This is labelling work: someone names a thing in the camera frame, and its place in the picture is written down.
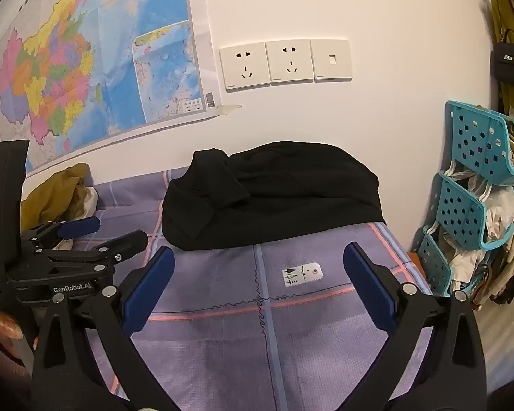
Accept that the yellow-green hanging garment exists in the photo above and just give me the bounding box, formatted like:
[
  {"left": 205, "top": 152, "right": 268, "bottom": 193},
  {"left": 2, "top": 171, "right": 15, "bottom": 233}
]
[{"left": 492, "top": 0, "right": 514, "bottom": 108}]

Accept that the black handbag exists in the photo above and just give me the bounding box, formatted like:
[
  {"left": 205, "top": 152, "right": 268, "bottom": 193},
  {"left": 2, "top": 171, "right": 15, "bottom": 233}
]
[{"left": 490, "top": 29, "right": 514, "bottom": 90}]

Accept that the person's left forearm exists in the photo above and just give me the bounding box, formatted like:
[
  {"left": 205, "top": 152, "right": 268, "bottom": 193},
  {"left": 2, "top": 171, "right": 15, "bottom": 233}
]
[{"left": 0, "top": 339, "right": 33, "bottom": 399}]

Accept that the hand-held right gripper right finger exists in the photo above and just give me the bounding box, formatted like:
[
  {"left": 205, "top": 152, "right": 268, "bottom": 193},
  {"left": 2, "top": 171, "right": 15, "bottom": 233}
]
[{"left": 340, "top": 242, "right": 487, "bottom": 411}]

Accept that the purple plaid bed sheet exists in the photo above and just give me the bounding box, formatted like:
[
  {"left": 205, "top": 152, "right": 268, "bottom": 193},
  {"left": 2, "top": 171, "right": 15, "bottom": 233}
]
[{"left": 81, "top": 167, "right": 433, "bottom": 411}]

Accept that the white paper tag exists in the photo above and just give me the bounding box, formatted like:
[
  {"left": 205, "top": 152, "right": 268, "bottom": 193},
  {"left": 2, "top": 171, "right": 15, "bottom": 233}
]
[{"left": 282, "top": 261, "right": 323, "bottom": 287}]

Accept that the white wall socket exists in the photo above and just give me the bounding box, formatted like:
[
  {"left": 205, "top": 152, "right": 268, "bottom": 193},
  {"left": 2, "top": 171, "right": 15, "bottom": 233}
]
[
  {"left": 265, "top": 40, "right": 314, "bottom": 85},
  {"left": 220, "top": 43, "right": 270, "bottom": 91}
]

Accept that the black coat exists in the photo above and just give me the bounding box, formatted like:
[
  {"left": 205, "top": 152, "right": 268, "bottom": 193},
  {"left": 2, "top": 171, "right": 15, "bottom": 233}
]
[{"left": 160, "top": 140, "right": 387, "bottom": 252}]

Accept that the white wall data plate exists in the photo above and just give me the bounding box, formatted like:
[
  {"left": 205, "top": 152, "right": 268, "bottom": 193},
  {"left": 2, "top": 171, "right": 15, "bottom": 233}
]
[{"left": 310, "top": 39, "right": 352, "bottom": 82}]

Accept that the white crumpled cloth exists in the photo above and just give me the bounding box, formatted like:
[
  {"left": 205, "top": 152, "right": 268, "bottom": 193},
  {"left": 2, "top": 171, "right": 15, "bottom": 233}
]
[{"left": 482, "top": 186, "right": 514, "bottom": 240}]

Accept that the person's left hand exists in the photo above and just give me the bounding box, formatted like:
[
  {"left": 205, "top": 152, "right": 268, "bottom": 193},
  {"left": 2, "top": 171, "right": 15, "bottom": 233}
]
[{"left": 0, "top": 308, "right": 24, "bottom": 341}]

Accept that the blue plastic hanging basket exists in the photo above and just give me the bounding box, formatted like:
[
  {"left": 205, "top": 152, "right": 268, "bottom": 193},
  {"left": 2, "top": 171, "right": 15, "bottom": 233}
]
[
  {"left": 417, "top": 225, "right": 455, "bottom": 297},
  {"left": 443, "top": 100, "right": 514, "bottom": 187},
  {"left": 435, "top": 172, "right": 514, "bottom": 251}
]

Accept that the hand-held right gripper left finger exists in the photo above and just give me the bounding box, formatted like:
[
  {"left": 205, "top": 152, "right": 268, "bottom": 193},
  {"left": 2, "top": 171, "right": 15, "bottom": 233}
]
[{"left": 31, "top": 246, "right": 181, "bottom": 411}]

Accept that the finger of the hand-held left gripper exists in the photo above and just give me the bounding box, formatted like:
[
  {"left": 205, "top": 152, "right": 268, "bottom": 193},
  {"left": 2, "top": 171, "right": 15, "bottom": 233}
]
[
  {"left": 21, "top": 216, "right": 101, "bottom": 251},
  {"left": 26, "top": 230, "right": 149, "bottom": 283}
]

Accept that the mustard garment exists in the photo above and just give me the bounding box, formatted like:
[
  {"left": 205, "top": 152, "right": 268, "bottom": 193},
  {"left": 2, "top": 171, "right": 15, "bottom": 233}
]
[{"left": 19, "top": 163, "right": 90, "bottom": 232}]

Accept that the colourful wall map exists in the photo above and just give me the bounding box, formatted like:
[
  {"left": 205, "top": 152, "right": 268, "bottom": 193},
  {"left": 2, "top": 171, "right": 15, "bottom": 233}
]
[{"left": 0, "top": 0, "right": 217, "bottom": 176}]

